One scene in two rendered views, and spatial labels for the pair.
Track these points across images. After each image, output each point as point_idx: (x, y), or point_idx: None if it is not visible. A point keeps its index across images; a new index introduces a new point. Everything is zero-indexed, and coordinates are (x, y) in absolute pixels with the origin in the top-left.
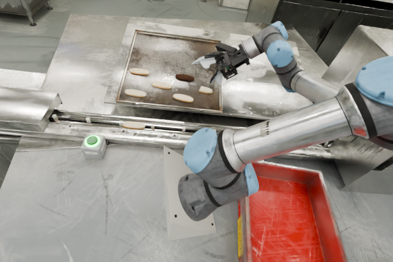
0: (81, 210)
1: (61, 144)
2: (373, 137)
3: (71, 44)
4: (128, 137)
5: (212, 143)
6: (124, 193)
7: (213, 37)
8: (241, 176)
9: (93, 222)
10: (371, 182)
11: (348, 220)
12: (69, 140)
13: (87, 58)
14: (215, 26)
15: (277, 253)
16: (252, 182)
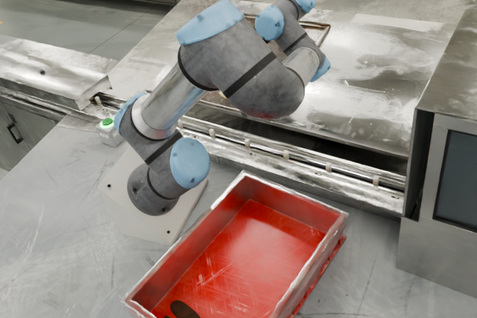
0: (71, 184)
1: (91, 127)
2: (200, 86)
3: (162, 31)
4: None
5: (128, 101)
6: None
7: (324, 19)
8: (166, 153)
9: (73, 196)
10: (432, 255)
11: (373, 306)
12: None
13: (168, 47)
14: (378, 7)
15: (224, 292)
16: (174, 161)
